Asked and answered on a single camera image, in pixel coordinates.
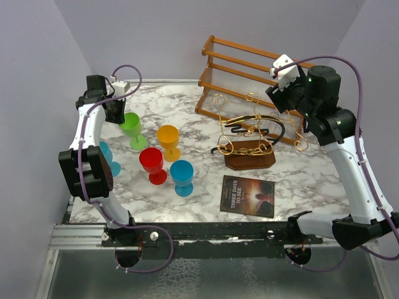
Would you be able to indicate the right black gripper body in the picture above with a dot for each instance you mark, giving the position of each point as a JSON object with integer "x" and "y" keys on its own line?
{"x": 292, "y": 97}

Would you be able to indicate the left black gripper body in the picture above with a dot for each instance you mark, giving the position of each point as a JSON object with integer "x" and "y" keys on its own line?
{"x": 115, "y": 114}

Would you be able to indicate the green plastic wine glass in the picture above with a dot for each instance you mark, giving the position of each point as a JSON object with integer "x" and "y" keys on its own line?
{"x": 132, "y": 128}

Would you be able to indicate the gold wire wine glass rack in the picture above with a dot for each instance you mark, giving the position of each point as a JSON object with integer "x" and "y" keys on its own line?
{"x": 243, "y": 143}

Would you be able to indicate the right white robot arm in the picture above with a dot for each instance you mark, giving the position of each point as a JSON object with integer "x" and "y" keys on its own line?
{"x": 315, "y": 94}

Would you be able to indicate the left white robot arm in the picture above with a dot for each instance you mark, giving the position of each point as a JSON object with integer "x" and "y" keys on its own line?
{"x": 84, "y": 166}

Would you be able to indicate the light blue plastic wine glass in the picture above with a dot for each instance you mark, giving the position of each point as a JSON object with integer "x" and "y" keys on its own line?
{"x": 115, "y": 167}

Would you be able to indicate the wooden two-tier shelf rack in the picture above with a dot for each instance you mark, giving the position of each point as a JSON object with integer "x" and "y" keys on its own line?
{"x": 238, "y": 71}

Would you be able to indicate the yellow plastic wine glass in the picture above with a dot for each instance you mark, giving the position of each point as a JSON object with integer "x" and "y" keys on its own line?
{"x": 168, "y": 138}

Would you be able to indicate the red plastic wine glass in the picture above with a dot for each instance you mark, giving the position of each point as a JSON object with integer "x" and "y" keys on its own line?
{"x": 151, "y": 159}

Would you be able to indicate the dark book three days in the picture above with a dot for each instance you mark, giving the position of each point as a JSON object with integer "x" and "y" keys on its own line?
{"x": 251, "y": 197}

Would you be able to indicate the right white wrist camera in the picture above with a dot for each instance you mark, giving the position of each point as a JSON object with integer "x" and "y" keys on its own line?
{"x": 284, "y": 77}

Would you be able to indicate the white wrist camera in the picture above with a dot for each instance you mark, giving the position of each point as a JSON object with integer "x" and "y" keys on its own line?
{"x": 284, "y": 77}
{"x": 120, "y": 87}

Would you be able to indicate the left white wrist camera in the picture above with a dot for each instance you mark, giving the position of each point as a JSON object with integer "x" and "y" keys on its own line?
{"x": 120, "y": 87}

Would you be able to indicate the black metal base rail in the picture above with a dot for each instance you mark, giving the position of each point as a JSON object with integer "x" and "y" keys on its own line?
{"x": 205, "y": 240}

